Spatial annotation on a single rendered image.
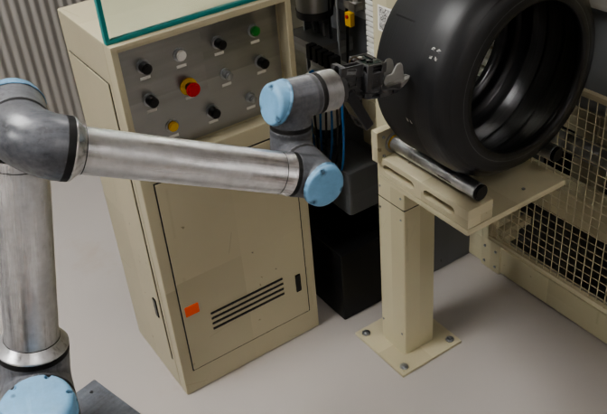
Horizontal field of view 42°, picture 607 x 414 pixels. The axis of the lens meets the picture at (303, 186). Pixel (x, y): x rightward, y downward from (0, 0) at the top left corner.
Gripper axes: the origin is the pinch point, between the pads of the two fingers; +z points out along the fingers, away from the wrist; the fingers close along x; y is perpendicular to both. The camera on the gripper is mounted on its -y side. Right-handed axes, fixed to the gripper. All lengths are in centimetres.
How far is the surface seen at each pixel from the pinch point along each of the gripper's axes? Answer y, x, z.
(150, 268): -76, 64, -40
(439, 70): 4.4, -7.7, 3.4
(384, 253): -80, 36, 31
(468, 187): -29.3, -8.7, 17.1
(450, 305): -115, 35, 66
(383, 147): -31.2, 22.9, 15.5
